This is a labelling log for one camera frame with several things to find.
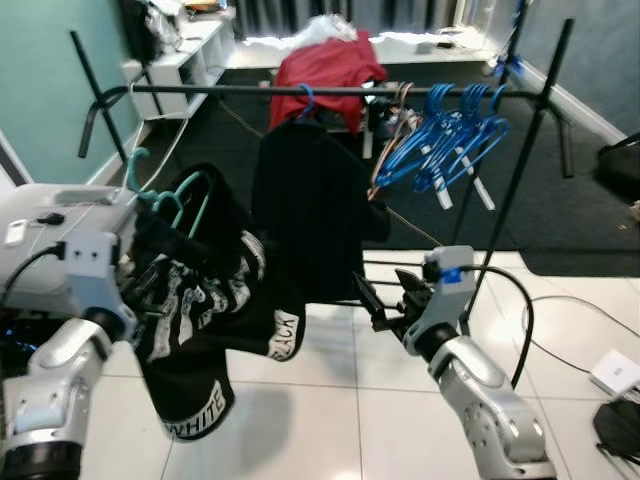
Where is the white shelf unit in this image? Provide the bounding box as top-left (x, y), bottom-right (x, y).
top-left (122, 10), bottom-right (238, 121)

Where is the black robot foot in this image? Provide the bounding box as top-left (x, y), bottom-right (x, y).
top-left (592, 400), bottom-right (640, 466)

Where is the plain black garment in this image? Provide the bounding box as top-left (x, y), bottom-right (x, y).
top-left (250, 118), bottom-right (393, 304)

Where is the black bag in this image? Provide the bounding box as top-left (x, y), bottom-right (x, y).
top-left (598, 133), bottom-right (640, 201)

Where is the black T-shirt white print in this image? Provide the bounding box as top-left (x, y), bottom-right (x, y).
top-left (120, 163), bottom-right (306, 443)

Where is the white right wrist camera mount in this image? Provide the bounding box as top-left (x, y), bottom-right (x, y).
top-left (403, 245), bottom-right (477, 349)

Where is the white crumpled cloth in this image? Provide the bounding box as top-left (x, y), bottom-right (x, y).
top-left (296, 14), bottom-right (359, 47)

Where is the blue plastic hanger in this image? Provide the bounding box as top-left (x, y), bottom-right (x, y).
top-left (295, 82), bottom-right (317, 125)
top-left (375, 84), bottom-right (456, 191)
top-left (440, 84), bottom-right (511, 191)
top-left (415, 84), bottom-right (491, 198)

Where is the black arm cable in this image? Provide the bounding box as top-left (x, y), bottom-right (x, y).
top-left (455, 264), bottom-right (536, 391)
top-left (0, 243), bottom-right (67, 306)

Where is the black metal clothes rack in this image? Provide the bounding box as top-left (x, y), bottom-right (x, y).
top-left (68, 18), bottom-right (576, 336)

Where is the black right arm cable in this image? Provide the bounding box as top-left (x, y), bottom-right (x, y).
top-left (455, 264), bottom-right (536, 391)

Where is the teal plastic hanger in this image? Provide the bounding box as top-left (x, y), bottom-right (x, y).
top-left (124, 147), bottom-right (213, 241)

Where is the white power adapter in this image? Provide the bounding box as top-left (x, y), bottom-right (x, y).
top-left (588, 350), bottom-right (640, 399)

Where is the red garment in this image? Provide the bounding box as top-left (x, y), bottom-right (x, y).
top-left (270, 30), bottom-right (389, 133)

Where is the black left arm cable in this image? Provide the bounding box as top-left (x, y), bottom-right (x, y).
top-left (0, 243), bottom-right (67, 306)

